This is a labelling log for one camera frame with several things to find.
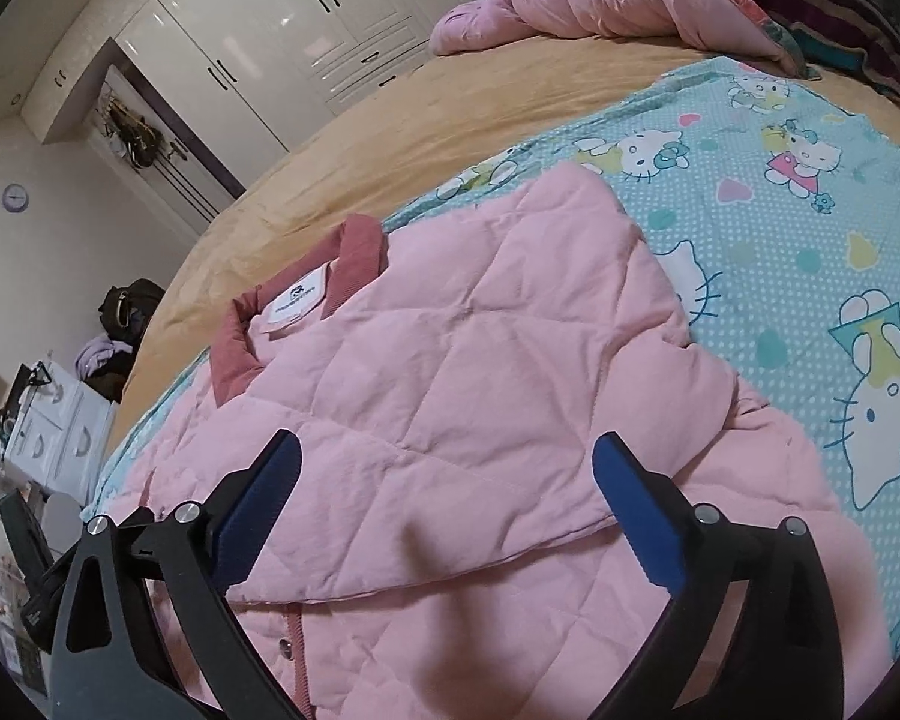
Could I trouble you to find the purple clothes pile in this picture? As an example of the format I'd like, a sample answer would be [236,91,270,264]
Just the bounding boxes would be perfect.
[74,333,133,379]

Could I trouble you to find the white glossy wardrobe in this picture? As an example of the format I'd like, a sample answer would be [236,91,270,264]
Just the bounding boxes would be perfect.
[22,0,464,149]

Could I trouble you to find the tan bed cover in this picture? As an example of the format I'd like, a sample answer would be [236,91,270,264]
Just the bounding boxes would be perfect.
[103,32,730,458]

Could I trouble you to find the purple wall clock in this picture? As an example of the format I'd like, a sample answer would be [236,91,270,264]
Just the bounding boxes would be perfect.
[1,182,30,215]

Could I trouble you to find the Hello Kitty blue sheet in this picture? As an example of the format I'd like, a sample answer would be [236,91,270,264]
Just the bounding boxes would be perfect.
[87,57,900,663]

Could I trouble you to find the dark bag on chair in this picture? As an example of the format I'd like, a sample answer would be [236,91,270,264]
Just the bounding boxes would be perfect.
[98,278,165,348]

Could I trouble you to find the hanging bags on door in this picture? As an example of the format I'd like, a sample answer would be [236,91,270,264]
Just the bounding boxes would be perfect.
[97,93,164,169]

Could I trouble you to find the white drawer chest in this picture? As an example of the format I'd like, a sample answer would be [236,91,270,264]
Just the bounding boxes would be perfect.
[4,359,115,505]

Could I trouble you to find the dark striped blanket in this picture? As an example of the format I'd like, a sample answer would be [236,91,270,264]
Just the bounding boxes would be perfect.
[754,0,900,107]

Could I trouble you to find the pink quilted jacket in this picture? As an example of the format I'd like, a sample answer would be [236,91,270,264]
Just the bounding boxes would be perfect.
[107,163,891,718]

